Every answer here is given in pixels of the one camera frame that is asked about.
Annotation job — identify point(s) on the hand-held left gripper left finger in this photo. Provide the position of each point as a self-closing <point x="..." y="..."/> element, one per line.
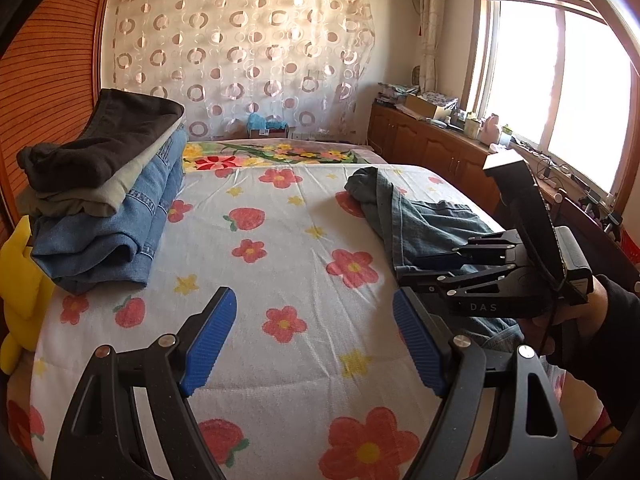
<point x="210" y="345"/>

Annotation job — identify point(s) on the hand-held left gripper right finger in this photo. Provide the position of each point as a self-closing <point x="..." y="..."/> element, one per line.
<point x="420" y="345"/>

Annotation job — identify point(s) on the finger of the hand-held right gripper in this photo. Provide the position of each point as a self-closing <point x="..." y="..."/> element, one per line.
<point x="460" y="282"/>
<point x="490" y="247"/>

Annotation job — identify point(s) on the blue-grey pants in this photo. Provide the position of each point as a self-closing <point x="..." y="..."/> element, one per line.
<point x="425" y="225"/>

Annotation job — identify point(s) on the person's right forearm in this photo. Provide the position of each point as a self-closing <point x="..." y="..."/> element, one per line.
<point x="615" y="340"/>

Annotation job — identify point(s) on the folded olive pants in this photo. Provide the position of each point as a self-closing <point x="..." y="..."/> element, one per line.
<point x="100" y="195"/>

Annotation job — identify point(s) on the folded black pants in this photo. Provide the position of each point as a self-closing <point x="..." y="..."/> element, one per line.
<point x="110" y="130"/>

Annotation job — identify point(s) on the person's right hand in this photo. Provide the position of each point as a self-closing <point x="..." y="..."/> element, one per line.
<point x="590" y="312"/>

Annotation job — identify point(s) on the pink figurine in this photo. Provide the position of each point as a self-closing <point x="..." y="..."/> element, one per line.
<point x="490" y="132"/>

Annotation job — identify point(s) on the white floral bedsheet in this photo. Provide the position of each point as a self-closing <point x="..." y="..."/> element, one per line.
<point x="300" y="270"/>

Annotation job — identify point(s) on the wooden cabinet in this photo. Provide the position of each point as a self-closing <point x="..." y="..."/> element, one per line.
<point x="425" y="145"/>

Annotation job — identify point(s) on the folded blue jeans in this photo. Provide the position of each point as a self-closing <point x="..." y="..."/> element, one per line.
<point x="100" y="245"/>

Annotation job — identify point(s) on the cardboard box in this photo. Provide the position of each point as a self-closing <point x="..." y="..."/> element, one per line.
<point x="425" y="106"/>

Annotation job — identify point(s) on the pile of papers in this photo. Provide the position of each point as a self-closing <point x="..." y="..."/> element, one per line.
<point x="395" y="95"/>

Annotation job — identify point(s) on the window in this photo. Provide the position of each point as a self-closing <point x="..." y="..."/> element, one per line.
<point x="530" y="70"/>

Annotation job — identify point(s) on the yellow plush toy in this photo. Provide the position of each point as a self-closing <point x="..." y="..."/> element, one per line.
<point x="20" y="280"/>

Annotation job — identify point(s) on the pink floral blanket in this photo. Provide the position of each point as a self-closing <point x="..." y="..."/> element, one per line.
<point x="280" y="152"/>

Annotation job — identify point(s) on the small brown box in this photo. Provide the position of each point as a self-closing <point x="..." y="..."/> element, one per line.
<point x="265" y="133"/>

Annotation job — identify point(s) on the beige window curtain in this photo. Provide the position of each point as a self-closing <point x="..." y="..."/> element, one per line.
<point x="430" y="35"/>

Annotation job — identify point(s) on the circle-patterned sheer curtain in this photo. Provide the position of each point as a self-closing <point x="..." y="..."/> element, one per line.
<point x="240" y="50"/>

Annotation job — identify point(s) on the wooden slatted wardrobe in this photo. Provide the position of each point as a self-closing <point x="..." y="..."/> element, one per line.
<point x="50" y="85"/>

